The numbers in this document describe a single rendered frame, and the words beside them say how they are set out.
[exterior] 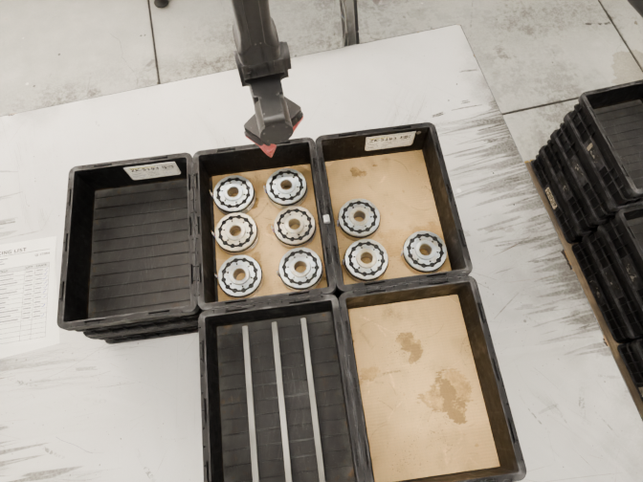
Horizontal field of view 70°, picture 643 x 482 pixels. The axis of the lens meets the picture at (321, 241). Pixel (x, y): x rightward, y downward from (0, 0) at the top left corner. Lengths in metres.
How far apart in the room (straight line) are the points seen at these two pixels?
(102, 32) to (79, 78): 0.32
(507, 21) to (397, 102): 1.48
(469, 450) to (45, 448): 0.98
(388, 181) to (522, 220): 0.41
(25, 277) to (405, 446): 1.08
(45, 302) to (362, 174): 0.91
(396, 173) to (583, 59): 1.79
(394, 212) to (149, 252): 0.62
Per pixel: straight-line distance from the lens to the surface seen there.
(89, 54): 2.91
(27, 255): 1.52
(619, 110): 2.03
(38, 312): 1.44
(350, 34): 1.80
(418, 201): 1.20
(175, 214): 1.23
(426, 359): 1.09
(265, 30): 0.69
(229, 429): 1.08
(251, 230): 1.13
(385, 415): 1.06
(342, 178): 1.21
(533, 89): 2.64
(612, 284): 1.94
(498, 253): 1.34
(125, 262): 1.23
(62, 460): 1.35
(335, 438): 1.06
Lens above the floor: 1.89
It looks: 69 degrees down
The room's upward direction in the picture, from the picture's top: 4 degrees counter-clockwise
